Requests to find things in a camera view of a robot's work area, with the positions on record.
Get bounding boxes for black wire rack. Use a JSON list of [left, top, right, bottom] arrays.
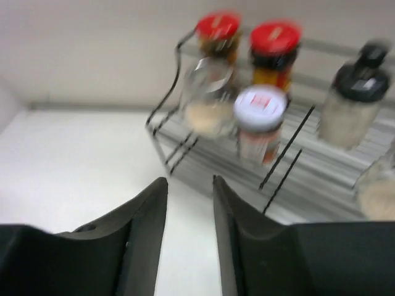
[[146, 28, 394, 222]]

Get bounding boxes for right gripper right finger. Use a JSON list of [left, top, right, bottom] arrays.
[[213, 176, 394, 295]]

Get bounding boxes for glass jar silver rim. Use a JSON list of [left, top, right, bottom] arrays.
[[354, 150, 394, 221], [180, 57, 238, 139]]

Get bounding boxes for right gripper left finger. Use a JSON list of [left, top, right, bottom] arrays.
[[1, 177, 168, 295]]

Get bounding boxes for red lid sauce jar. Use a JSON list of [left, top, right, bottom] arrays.
[[195, 10, 241, 65], [250, 19, 302, 93]]

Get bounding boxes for black cap white powder bottle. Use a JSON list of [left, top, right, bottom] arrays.
[[317, 40, 391, 150]]

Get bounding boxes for white lid spice jar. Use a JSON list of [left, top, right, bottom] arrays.
[[234, 84, 288, 165]]

